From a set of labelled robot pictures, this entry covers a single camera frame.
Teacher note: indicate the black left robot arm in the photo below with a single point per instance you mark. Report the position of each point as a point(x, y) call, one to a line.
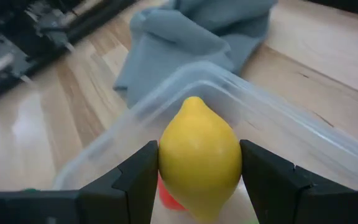
point(26, 31)

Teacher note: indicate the yellow toy lemon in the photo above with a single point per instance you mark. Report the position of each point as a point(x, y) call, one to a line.
point(199, 155)

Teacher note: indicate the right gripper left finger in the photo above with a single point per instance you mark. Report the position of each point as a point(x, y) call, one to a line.
point(126, 193)

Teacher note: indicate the clear plastic tupperware container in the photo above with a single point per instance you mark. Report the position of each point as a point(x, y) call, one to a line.
point(259, 102)

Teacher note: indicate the red toy bell pepper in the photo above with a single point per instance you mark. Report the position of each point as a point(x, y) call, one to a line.
point(168, 199)

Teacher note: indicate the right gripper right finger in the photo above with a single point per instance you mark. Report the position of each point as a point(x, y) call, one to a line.
point(278, 193)

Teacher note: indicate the grey cloth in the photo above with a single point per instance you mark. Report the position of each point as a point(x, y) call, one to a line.
point(179, 40)

